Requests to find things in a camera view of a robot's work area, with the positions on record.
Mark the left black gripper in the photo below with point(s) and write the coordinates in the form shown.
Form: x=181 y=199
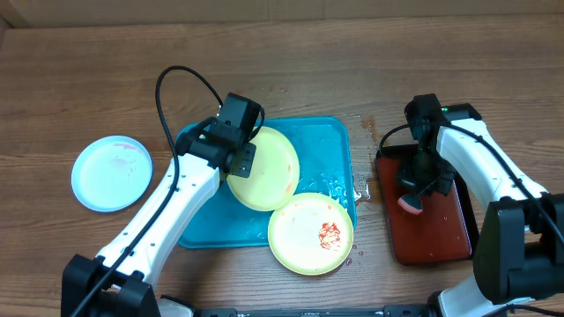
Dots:
x=249 y=150

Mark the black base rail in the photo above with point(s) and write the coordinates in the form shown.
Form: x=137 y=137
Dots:
x=386 y=311

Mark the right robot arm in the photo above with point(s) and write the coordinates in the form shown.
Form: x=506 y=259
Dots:
x=519 y=255

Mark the light blue plate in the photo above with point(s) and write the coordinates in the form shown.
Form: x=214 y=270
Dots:
x=111 y=174

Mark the dark red tray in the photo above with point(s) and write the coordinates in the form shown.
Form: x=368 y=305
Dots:
x=446 y=230

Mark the green plate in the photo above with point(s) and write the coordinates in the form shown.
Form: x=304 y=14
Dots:
x=274 y=173
x=311 y=235

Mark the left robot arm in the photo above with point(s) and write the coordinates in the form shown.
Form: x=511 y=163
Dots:
x=120 y=279

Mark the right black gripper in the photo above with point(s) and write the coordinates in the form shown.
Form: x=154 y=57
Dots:
x=419 y=180

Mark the teal plastic tray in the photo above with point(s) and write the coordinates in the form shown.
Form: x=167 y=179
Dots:
x=322 y=147

